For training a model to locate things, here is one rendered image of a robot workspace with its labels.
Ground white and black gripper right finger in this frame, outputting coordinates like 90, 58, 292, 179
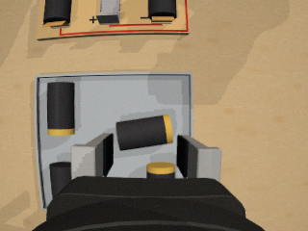
176, 135, 222, 182

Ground black cylinder with yellow top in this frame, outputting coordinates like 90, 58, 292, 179
148, 0, 177, 19
43, 0, 72, 24
49, 162, 71, 199
146, 162, 175, 178
115, 115, 173, 151
47, 82, 75, 136

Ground light grey shallow tray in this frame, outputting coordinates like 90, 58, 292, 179
35, 72, 193, 211

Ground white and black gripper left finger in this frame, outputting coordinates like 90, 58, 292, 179
70, 133, 114, 180

